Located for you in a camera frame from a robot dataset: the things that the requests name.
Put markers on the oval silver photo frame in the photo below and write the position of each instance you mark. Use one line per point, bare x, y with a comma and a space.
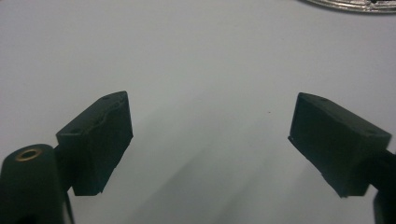
355, 5

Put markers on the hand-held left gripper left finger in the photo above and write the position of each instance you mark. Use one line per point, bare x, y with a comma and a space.
93, 146

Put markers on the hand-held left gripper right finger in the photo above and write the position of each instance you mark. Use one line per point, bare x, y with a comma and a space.
336, 146

